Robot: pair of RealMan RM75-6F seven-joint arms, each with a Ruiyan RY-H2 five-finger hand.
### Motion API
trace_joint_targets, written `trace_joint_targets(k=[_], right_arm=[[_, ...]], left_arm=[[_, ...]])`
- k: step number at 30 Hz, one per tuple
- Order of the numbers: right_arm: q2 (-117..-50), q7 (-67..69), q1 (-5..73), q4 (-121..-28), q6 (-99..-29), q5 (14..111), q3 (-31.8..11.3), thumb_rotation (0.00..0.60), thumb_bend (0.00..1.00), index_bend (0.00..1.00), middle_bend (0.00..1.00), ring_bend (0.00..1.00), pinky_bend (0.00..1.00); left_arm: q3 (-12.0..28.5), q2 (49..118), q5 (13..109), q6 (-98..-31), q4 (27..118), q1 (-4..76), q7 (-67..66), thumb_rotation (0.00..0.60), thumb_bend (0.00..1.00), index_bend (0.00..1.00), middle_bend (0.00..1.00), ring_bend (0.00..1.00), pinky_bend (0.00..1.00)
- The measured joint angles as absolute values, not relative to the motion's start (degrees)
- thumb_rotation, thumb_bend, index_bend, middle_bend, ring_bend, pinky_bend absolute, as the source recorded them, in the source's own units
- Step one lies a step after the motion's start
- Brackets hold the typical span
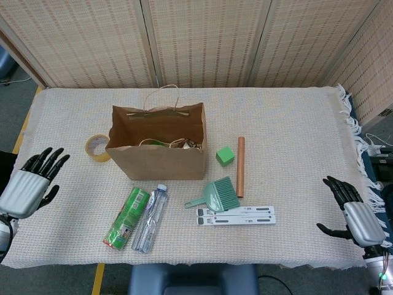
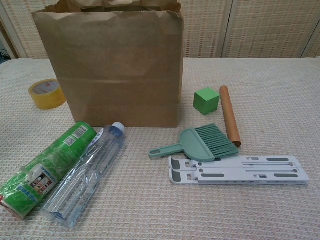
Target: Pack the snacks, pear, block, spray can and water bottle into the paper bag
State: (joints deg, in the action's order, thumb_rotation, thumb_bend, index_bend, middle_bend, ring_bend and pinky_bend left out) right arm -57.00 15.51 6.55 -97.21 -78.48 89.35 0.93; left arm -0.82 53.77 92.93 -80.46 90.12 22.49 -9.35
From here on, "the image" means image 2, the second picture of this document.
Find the yellow tape roll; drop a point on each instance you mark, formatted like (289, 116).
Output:
(50, 100)

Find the brown cardboard tube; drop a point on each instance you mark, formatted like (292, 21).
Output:
(230, 115)

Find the green hand brush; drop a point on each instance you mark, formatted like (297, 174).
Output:
(197, 145)

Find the brown paper bag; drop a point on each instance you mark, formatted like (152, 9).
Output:
(112, 75)

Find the bamboo folding screen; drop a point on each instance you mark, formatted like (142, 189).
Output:
(250, 27)

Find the green cube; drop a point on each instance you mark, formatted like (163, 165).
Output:
(206, 101)

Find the beige woven tablecloth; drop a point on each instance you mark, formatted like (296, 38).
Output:
(150, 212)

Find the green tube package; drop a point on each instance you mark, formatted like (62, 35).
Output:
(57, 155)

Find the transparent water bottle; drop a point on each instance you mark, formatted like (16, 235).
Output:
(82, 182)

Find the white folding laptop stand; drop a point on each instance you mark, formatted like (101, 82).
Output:
(237, 172)

